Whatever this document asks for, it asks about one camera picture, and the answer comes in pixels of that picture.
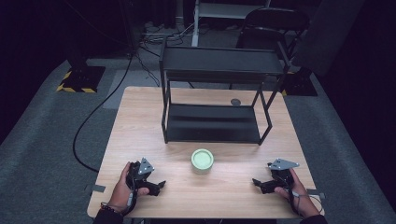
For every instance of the black two-tier metal shelf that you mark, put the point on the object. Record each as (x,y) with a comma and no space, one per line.
(214,124)

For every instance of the grey tape piece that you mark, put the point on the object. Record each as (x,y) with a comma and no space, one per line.
(317,193)
(97,188)

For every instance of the person's left hand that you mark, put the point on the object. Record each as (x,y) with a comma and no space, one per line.
(120,193)

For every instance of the light green round cup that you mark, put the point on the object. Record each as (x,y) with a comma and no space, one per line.
(202,160)

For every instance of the person's right hand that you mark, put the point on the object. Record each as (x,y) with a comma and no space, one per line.
(300,196)

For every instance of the grey round table grommet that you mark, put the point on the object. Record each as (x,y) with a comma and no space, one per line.
(236,102)

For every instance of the dark grey panel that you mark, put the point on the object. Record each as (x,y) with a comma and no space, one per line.
(330,34)

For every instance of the black yellow-striped base plate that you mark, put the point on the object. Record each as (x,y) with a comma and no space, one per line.
(82,79)
(300,85)

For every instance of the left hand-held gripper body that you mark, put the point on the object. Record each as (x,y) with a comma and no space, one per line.
(140,175)

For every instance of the black chair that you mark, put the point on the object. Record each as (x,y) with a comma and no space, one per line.
(274,21)

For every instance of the white metal stand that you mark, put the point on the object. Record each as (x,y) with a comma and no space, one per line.
(195,31)

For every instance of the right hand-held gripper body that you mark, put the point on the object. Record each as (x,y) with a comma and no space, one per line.
(281,174)

